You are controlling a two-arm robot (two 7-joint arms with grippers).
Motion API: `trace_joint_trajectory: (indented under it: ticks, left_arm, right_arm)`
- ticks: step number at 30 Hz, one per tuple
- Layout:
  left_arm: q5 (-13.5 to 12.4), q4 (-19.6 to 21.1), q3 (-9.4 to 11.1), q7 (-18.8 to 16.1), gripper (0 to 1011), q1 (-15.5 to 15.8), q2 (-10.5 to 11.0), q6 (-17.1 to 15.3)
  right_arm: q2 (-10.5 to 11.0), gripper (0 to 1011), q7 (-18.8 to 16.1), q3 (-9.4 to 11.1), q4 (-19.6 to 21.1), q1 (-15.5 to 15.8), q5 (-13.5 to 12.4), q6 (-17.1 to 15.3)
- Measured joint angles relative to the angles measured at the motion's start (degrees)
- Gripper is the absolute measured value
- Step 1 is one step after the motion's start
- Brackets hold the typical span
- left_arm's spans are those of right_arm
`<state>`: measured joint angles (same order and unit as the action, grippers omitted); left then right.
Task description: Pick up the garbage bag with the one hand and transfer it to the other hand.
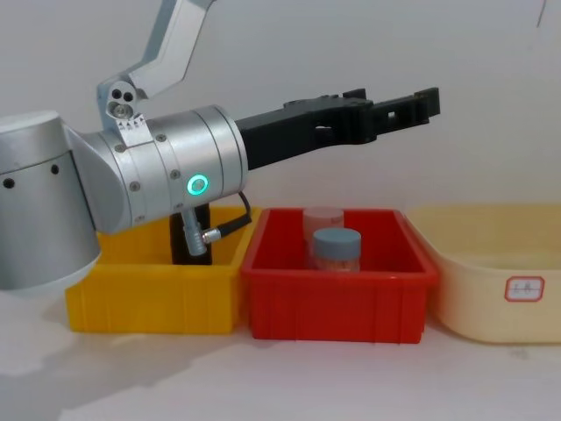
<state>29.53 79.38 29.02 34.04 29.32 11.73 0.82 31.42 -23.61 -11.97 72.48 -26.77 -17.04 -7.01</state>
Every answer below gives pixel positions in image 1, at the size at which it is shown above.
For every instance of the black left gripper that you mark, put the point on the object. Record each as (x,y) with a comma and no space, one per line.
(298,131)

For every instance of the clear jar with pale lid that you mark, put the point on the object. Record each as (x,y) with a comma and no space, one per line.
(322,217)

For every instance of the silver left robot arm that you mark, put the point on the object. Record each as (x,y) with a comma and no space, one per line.
(144,166)

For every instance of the black upright object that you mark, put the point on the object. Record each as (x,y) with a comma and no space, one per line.
(179,245)

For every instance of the cream plastic basin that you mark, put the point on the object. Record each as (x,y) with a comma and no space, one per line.
(473,311)

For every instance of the red plastic bin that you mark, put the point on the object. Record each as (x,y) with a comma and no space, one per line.
(333,302)

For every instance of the white label with red border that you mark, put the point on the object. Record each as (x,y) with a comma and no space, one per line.
(524,289)

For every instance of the yellow plastic bin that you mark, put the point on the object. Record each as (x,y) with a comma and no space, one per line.
(144,298)

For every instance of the clear jar with grey lid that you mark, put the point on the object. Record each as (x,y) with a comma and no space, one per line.
(336,243)

